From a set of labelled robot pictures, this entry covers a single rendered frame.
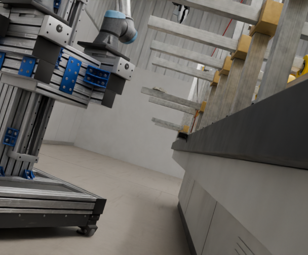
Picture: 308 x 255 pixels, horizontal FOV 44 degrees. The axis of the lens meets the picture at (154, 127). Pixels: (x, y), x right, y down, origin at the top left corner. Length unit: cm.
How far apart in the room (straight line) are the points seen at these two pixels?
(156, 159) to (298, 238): 920
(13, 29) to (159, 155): 796
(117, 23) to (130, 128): 754
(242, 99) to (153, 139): 871
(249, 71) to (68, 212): 136
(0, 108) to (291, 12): 167
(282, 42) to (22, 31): 133
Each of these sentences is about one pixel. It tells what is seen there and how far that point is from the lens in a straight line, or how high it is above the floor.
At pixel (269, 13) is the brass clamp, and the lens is 88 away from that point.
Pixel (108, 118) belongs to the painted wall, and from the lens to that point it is 975.
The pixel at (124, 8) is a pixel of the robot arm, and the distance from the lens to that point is 239.
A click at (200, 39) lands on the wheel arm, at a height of 93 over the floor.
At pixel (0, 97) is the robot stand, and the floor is 61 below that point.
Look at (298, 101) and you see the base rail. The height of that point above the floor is 68.
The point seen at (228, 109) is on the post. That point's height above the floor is 77.
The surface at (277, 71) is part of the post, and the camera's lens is 66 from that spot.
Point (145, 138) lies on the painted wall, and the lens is 959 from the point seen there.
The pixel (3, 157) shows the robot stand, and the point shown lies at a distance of 208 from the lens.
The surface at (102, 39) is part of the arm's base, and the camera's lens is 217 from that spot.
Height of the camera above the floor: 60
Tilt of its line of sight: 3 degrees up
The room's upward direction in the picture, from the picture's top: 17 degrees clockwise
